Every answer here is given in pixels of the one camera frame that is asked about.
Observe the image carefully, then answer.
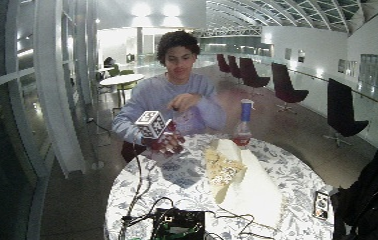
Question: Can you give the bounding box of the small clear bottle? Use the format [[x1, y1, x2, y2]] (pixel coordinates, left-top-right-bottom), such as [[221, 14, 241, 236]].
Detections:
[[169, 111, 189, 148]]

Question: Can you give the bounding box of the smartphone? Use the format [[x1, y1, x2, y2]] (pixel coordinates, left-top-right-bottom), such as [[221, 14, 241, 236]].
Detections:
[[312, 190, 331, 220]]

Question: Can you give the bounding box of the white slanted pillar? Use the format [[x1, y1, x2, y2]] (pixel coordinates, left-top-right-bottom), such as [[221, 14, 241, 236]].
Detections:
[[32, 0, 88, 179]]

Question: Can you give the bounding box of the thin black cable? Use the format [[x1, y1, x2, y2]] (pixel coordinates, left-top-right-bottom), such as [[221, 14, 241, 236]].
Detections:
[[204, 205, 285, 240]]

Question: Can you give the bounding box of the white round table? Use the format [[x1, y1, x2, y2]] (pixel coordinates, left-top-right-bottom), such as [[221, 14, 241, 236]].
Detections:
[[99, 73, 146, 108]]

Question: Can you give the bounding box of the the person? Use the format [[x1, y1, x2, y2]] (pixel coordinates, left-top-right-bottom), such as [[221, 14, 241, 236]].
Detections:
[[111, 30, 229, 148]]

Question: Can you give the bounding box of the patterned yellow napkin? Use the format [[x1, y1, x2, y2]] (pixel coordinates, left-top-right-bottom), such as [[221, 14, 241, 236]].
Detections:
[[204, 146, 249, 188]]

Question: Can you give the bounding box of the black electronics box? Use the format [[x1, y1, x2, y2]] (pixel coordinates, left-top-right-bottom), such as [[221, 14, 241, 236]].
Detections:
[[150, 208, 208, 240]]

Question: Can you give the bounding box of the green chair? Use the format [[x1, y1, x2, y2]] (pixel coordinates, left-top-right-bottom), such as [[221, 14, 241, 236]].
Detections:
[[116, 69, 138, 101], [108, 64, 122, 78]]

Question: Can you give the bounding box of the white marker cube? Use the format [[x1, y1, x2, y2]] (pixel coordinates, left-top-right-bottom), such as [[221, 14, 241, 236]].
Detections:
[[133, 110, 173, 140]]

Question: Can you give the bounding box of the blue floral tablecloth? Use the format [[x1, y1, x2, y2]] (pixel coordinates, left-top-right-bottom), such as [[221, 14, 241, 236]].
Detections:
[[104, 133, 337, 240]]

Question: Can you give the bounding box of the clear bottle with blue label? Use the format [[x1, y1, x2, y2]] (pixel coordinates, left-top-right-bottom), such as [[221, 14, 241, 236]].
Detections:
[[232, 98, 256, 148]]

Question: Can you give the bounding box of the black glove cable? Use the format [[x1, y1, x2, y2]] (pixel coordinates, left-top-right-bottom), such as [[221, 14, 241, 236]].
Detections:
[[118, 146, 156, 240]]

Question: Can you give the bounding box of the dark swivel chair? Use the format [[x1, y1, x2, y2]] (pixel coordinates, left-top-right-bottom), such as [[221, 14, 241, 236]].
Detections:
[[226, 54, 244, 80], [322, 77, 370, 148], [270, 62, 310, 115], [216, 53, 232, 74], [238, 57, 272, 98]]

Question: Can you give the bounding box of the white cloth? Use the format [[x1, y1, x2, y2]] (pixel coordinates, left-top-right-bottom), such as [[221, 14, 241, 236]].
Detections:
[[213, 138, 285, 228]]

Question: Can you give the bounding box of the dark chair of the person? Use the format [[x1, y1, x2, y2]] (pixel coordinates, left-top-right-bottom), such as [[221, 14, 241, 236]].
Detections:
[[120, 140, 149, 164]]

